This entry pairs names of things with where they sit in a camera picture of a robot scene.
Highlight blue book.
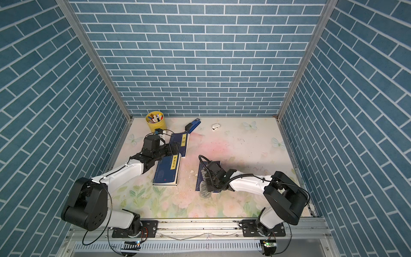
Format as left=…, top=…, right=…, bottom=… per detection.
left=153, top=154, right=182, bottom=186
left=170, top=132, right=190, bottom=157
left=195, top=161, right=222, bottom=191

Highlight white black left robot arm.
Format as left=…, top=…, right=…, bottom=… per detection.
left=61, top=134, right=180, bottom=237

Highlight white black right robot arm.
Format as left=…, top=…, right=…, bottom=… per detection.
left=199, top=155, right=309, bottom=230

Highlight yellow pen cup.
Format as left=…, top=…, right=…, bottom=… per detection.
left=145, top=111, right=167, bottom=132

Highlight blue black stapler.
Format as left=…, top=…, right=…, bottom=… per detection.
left=185, top=118, right=201, bottom=133

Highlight small white stapler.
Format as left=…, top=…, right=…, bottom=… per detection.
left=212, top=123, right=221, bottom=131

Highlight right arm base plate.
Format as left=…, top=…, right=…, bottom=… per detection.
left=239, top=219, right=286, bottom=237

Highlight white cable duct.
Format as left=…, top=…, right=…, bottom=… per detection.
left=74, top=240, right=262, bottom=253

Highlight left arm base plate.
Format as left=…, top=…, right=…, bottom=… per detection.
left=112, top=220, right=159, bottom=239

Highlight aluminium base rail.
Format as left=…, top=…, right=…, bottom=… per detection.
left=64, top=217, right=335, bottom=241

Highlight aluminium corner post left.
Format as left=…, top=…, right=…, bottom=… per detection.
left=56, top=0, right=133, bottom=122

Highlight aluminium corner post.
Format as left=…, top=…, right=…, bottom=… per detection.
left=277, top=0, right=338, bottom=122
left=56, top=0, right=133, bottom=122

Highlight aluminium corner post right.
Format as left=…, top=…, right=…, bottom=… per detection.
left=277, top=0, right=338, bottom=122

